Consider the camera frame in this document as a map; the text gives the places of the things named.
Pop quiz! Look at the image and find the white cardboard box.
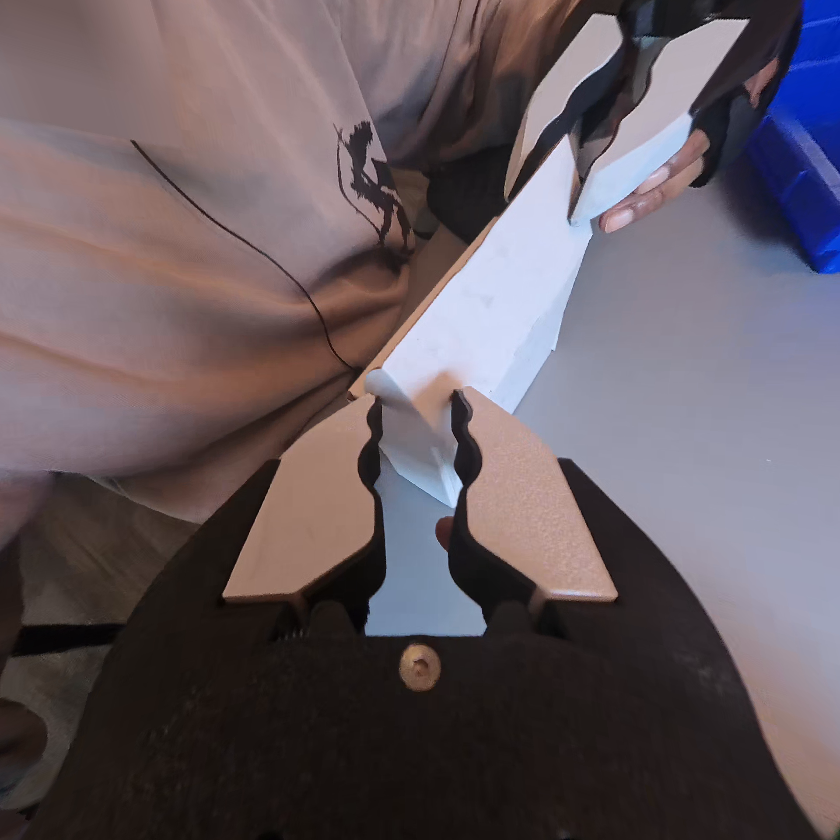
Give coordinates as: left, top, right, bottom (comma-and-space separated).
346, 134, 592, 509

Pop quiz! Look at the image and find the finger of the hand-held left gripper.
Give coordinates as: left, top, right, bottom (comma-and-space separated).
566, 18, 752, 228
503, 12, 632, 201

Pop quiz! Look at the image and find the blue plastic bin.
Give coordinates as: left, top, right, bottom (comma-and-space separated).
745, 13, 840, 275

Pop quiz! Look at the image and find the thin black cable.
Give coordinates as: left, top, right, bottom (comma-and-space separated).
130, 139, 363, 373

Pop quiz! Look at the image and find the person's left hand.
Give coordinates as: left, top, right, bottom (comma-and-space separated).
597, 58, 800, 235

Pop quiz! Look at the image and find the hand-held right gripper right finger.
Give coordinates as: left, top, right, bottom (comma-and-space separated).
448, 387, 619, 608

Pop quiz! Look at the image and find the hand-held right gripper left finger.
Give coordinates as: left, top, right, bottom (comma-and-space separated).
222, 394, 388, 605

